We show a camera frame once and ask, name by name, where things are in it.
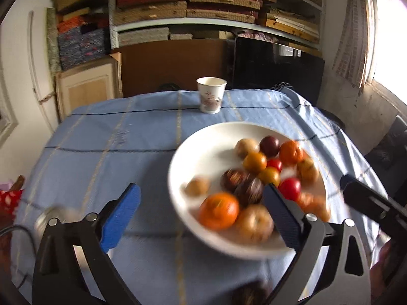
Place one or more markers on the stack of blue patterned boxes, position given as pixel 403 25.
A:
pixel 81 46

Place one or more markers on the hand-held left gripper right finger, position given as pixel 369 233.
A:
pixel 283 217

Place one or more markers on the large orange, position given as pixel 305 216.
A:
pixel 291 151
pixel 219 211

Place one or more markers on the small mandarin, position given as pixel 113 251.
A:
pixel 304 198

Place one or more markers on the dark red plum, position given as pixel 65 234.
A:
pixel 269 146

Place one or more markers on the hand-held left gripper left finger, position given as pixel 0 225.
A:
pixel 120 217

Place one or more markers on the pale tan passion fruit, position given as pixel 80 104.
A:
pixel 254 223

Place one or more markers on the patterned curtain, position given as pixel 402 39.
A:
pixel 353 31

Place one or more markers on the smooth yellow-orange fruit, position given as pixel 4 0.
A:
pixel 254 162

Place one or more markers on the black screen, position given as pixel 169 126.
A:
pixel 273 66

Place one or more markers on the white plate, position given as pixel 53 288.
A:
pixel 206 152

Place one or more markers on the orange-brown passion fruit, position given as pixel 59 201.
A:
pixel 307 170

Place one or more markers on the dark wrinkled passion fruit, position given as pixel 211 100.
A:
pixel 250 191
pixel 251 294
pixel 233 179

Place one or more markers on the white beverage can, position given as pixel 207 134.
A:
pixel 60 214

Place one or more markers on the black leather chair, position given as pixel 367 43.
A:
pixel 389 152

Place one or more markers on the white curved stick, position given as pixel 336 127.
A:
pixel 35 70

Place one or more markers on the yellow passion fruit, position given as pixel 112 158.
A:
pixel 245 147

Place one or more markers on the yellow-green cherry tomato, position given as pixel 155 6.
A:
pixel 269 176

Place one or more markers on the white paper cup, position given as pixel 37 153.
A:
pixel 210 97

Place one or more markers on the brown board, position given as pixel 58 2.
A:
pixel 165 63

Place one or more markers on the red dotted item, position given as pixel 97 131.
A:
pixel 9 201

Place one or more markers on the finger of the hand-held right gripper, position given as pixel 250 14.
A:
pixel 359 201
pixel 365 193

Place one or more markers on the wooden framed panel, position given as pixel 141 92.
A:
pixel 87 85

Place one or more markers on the blue plaid tablecloth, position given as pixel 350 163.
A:
pixel 120 152

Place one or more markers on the white metal shelf rack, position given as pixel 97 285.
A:
pixel 216 22

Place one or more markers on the window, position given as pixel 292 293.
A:
pixel 391 44

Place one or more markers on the person's right hand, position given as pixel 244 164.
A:
pixel 381 263

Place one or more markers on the white frame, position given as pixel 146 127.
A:
pixel 6 114

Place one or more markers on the green patterned roll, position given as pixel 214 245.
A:
pixel 53 41

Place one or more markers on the small yellow-brown fruit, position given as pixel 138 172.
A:
pixel 197 186

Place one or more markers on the medium mandarin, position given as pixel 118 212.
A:
pixel 319 212

